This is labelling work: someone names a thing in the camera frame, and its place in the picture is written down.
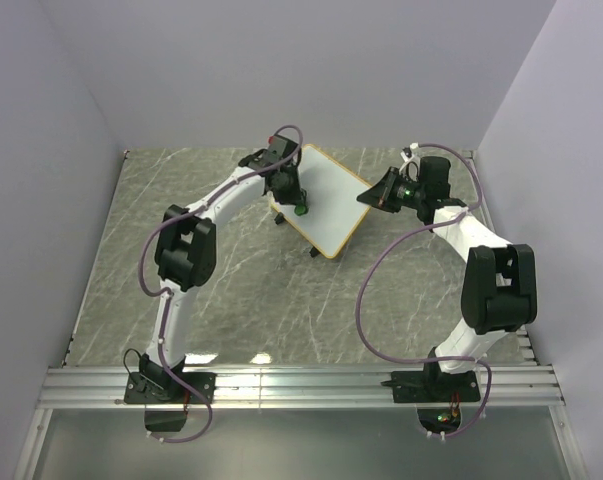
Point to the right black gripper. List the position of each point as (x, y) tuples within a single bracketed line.
[(381, 194)]

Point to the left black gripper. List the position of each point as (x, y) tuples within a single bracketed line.
[(298, 196)]

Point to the green whiteboard eraser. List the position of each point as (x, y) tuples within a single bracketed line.
[(301, 209)]

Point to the orange framed whiteboard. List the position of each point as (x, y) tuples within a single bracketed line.
[(334, 213)]

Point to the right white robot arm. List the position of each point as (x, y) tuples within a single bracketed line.
[(499, 292)]

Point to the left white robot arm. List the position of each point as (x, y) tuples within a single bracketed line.
[(180, 255)]

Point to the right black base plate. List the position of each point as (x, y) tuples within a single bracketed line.
[(424, 388)]

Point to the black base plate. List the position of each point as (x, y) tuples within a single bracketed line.
[(424, 388), (143, 391)]

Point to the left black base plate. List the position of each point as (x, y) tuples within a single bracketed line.
[(143, 391)]

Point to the aluminium mounting rail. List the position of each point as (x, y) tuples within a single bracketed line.
[(332, 386)]

